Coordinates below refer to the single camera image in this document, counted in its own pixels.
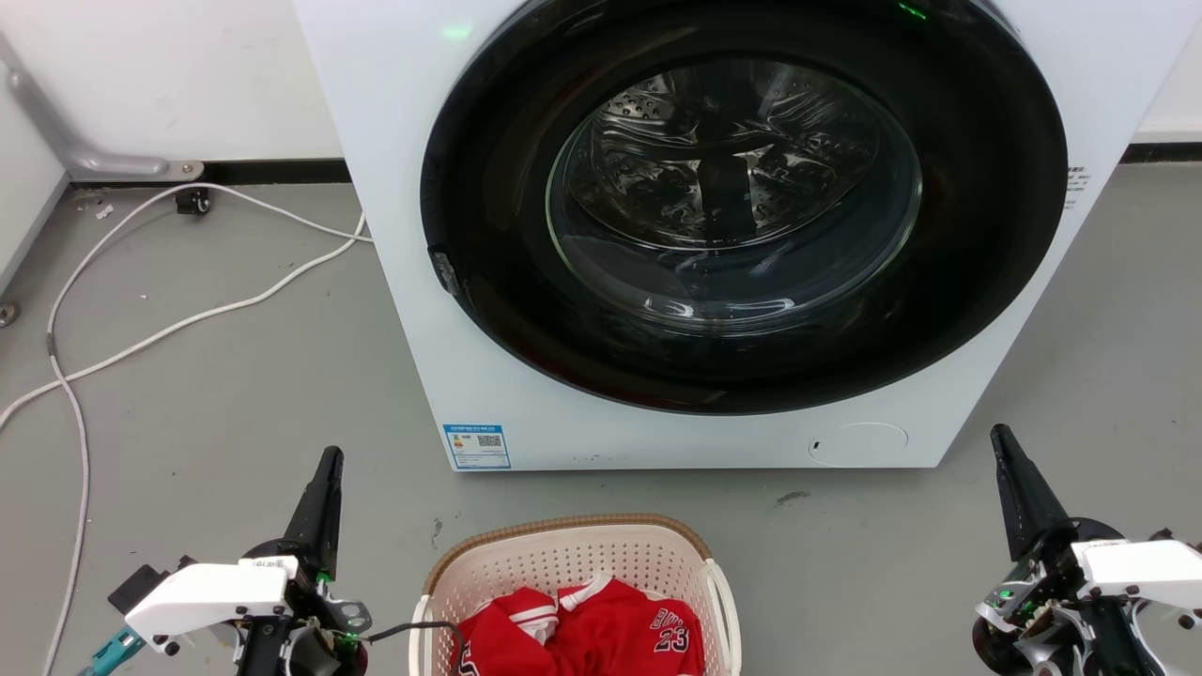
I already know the white front-load washing machine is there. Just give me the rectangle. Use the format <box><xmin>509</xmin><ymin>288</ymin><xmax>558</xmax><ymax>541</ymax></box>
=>
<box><xmin>293</xmin><ymin>0</ymin><xmax>1202</xmax><ymax>472</ymax></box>

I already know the grey drain pipe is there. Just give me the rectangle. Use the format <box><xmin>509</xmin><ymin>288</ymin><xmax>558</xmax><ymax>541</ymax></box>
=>
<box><xmin>0</xmin><ymin>36</ymin><xmax>205</xmax><ymax>183</ymax></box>

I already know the black round washer door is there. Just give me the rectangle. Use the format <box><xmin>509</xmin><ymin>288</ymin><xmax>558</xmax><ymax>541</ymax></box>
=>
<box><xmin>420</xmin><ymin>0</ymin><xmax>1070</xmax><ymax>416</ymax></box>

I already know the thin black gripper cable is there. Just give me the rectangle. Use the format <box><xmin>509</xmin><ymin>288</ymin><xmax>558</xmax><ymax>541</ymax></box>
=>
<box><xmin>362</xmin><ymin>620</ymin><xmax>467</xmax><ymax>676</ymax></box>

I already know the steel washer drum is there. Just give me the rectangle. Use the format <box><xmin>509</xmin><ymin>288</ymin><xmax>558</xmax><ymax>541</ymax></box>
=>
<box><xmin>547</xmin><ymin>58</ymin><xmax>923</xmax><ymax>331</ymax></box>

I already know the red basketball jersey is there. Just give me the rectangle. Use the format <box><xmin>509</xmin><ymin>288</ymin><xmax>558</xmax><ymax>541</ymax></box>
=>
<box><xmin>454</xmin><ymin>576</ymin><xmax>706</xmax><ymax>676</ymax></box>

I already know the blue energy label sticker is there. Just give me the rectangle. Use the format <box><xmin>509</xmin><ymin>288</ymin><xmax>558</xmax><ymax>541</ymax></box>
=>
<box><xmin>442</xmin><ymin>423</ymin><xmax>513</xmax><ymax>470</ymax></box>

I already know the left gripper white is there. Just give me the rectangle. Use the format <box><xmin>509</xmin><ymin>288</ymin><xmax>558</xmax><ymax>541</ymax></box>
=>
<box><xmin>108</xmin><ymin>446</ymin><xmax>373</xmax><ymax>656</ymax></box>

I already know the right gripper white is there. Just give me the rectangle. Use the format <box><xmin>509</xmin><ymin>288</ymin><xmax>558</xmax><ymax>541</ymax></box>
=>
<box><xmin>979</xmin><ymin>423</ymin><xmax>1202</xmax><ymax>627</ymax></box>

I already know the long white power cable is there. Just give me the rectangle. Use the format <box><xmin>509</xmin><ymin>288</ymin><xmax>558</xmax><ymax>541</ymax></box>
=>
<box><xmin>39</xmin><ymin>182</ymin><xmax>375</xmax><ymax>676</ymax></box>

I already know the white laundry basket brown rim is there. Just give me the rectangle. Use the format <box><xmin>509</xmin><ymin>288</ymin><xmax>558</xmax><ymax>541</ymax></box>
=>
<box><xmin>409</xmin><ymin>513</ymin><xmax>743</xmax><ymax>676</ymax></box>

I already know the teal plastic connector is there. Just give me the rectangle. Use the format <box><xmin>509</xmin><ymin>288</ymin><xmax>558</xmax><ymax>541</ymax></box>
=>
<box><xmin>78</xmin><ymin>629</ymin><xmax>147</xmax><ymax>676</ymax></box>

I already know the white hose cable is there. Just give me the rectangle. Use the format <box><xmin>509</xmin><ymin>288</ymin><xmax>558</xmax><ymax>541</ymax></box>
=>
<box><xmin>0</xmin><ymin>212</ymin><xmax>367</xmax><ymax>431</ymax></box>

